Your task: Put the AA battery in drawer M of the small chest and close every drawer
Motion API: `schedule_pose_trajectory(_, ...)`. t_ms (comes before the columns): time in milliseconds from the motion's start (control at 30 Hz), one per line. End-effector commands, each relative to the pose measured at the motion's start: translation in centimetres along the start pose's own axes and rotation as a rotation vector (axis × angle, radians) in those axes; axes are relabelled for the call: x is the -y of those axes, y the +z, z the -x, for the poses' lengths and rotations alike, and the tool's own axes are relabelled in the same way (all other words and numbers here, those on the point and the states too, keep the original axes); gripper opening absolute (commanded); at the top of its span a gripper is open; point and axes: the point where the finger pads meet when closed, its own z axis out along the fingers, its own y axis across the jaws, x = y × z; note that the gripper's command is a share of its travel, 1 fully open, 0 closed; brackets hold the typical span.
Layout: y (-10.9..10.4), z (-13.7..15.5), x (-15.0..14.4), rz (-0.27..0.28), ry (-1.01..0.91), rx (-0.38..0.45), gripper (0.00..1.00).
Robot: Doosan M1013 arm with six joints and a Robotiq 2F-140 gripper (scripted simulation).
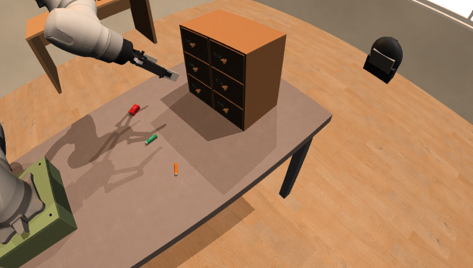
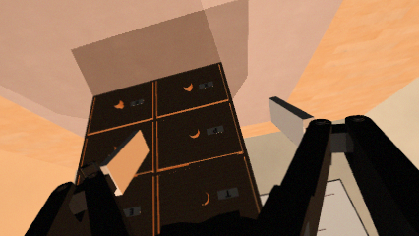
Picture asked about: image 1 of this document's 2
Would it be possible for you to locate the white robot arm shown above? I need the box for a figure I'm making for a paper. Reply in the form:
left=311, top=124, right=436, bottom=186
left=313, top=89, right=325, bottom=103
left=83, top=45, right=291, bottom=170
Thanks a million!
left=0, top=0, right=123, bottom=244

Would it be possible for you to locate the green aa battery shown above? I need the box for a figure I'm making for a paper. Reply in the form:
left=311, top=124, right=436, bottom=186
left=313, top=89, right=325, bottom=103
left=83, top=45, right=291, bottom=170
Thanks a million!
left=145, top=134, right=157, bottom=145

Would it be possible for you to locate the red nine-volt battery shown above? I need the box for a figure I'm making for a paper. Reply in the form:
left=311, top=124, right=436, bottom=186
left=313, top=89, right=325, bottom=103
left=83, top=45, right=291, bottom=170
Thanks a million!
left=128, top=104, right=140, bottom=116

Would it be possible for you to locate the dark brown drawer front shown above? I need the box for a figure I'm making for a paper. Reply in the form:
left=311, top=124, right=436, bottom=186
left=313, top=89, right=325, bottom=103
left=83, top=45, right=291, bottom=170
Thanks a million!
left=188, top=74, right=213, bottom=107
left=209, top=39, right=244, bottom=82
left=181, top=28, right=209, bottom=63
left=213, top=90, right=243, bottom=129
left=211, top=66, right=244, bottom=108
left=185, top=52, right=211, bottom=86

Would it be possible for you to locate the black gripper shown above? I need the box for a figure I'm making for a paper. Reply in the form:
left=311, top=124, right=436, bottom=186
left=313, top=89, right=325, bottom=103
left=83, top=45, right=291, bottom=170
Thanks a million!
left=113, top=39, right=179, bottom=82

